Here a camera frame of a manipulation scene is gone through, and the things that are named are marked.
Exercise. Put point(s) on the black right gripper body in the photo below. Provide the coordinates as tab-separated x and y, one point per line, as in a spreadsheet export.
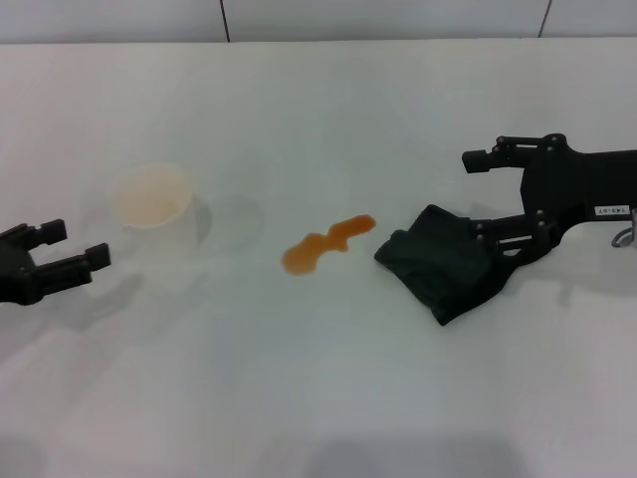
592	184

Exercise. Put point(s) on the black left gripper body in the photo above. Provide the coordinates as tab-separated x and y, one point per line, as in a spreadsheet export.
12	274

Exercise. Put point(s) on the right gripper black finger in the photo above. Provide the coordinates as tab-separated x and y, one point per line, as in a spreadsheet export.
520	152
522	236

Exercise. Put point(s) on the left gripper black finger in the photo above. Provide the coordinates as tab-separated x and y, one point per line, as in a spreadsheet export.
45	234
64	274

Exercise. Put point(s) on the dark blue rag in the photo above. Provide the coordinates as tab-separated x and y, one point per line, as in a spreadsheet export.
428	269

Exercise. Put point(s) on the white paper cup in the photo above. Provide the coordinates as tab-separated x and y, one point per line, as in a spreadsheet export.
154	199

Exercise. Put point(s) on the brown liquid stain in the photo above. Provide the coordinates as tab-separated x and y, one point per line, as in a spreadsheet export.
303	256

